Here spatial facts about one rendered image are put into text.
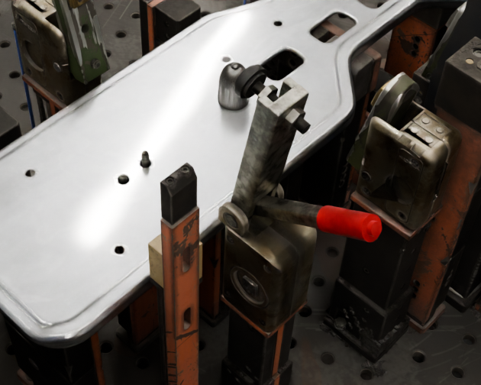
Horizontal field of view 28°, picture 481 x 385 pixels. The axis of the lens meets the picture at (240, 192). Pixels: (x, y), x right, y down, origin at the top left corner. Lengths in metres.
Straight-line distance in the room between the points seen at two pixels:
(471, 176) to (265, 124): 0.32
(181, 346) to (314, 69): 0.36
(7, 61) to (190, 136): 0.59
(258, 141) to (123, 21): 0.84
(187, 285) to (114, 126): 0.25
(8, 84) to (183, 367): 0.70
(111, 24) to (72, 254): 0.72
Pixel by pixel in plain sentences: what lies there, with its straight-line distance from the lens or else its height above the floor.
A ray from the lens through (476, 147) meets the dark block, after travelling 0.96.
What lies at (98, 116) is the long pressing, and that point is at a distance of 1.00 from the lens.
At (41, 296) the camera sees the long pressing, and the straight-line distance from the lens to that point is 0.87.
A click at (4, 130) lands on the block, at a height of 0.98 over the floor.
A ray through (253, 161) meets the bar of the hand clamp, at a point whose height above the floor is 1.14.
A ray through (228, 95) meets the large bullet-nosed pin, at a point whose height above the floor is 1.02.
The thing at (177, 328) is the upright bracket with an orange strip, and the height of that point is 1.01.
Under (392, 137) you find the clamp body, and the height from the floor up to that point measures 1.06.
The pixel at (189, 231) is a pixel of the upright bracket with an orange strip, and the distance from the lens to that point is 0.74.
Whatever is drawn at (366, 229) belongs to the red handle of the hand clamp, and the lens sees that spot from 0.74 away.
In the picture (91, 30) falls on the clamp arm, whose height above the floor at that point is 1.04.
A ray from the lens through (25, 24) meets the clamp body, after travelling 1.08.
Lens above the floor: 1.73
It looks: 51 degrees down
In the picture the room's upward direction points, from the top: 3 degrees clockwise
